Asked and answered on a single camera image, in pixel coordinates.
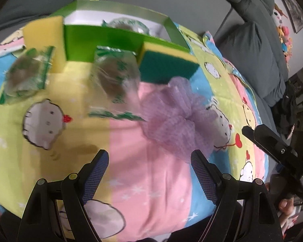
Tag green cardboard box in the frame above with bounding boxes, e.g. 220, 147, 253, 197
50, 0, 191, 62

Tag steel wool packet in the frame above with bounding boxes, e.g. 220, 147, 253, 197
101, 17, 152, 35
89, 45, 147, 121
0, 46, 56, 105

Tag framed wall picture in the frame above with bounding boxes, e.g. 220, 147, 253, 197
278, 0, 303, 34

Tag colourful plush toys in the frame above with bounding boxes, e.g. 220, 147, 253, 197
273, 3, 294, 65

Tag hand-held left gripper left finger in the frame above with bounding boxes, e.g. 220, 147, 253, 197
20, 149, 109, 242

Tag purple mesh scrubber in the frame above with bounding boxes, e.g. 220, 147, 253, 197
138, 77, 218, 163

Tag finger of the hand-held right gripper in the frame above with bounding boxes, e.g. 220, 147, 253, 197
242, 124, 303, 182

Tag grey sofa cushion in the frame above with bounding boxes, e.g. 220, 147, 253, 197
214, 21, 290, 107

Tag yellow and green scouring sponge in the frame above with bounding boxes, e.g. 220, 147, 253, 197
137, 41, 200, 84

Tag person's right hand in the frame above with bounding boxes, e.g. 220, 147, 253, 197
278, 198, 302, 216

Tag cartoon printed blanket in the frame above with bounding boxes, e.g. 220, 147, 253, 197
0, 0, 271, 240

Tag person's right forearm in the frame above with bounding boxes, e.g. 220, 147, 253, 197
279, 208, 303, 242

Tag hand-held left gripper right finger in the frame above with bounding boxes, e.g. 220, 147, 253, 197
190, 150, 284, 242

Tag grey sofa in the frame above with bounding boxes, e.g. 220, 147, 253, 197
0, 0, 291, 137

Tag black shelf unit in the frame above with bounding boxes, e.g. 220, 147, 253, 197
270, 73, 303, 145

